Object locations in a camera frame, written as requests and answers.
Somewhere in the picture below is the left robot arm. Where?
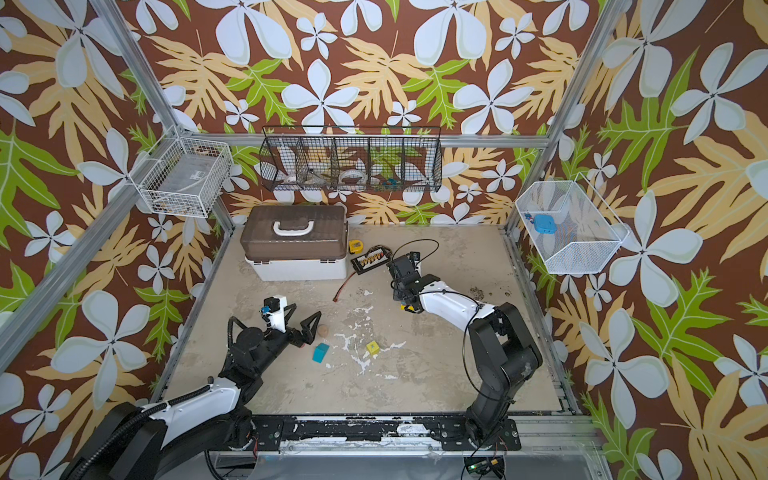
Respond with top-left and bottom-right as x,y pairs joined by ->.
61,312 -> 322,479

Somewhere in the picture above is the yellow green cube block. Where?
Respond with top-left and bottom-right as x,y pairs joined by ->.
366,341 -> 380,356

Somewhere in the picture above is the teal triangular block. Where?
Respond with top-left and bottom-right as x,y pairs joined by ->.
312,342 -> 330,364

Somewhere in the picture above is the white mesh basket right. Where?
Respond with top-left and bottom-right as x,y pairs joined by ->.
515,175 -> 630,276

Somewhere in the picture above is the black charging board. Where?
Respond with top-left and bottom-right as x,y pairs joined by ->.
351,245 -> 392,275

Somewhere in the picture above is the blue object in basket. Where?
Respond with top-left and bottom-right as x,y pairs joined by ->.
533,214 -> 557,235

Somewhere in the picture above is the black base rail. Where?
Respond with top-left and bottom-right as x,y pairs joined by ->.
251,413 -> 522,453

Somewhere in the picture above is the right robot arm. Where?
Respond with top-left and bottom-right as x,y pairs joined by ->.
387,252 -> 543,448

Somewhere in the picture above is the white wire basket left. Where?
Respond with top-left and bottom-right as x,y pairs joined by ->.
134,135 -> 233,218

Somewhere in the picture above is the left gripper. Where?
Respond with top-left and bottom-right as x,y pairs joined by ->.
254,310 -> 320,378

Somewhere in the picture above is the yellow tape measure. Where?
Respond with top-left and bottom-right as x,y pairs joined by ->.
348,240 -> 364,255

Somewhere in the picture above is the brown lid white toolbox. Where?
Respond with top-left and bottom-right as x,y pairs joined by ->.
240,205 -> 348,281

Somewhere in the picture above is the red black cable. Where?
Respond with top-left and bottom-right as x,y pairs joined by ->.
332,271 -> 359,303

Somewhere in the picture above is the black wire wall basket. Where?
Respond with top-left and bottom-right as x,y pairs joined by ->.
257,126 -> 444,193

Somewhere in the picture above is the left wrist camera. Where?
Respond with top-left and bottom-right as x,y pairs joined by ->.
260,295 -> 287,333

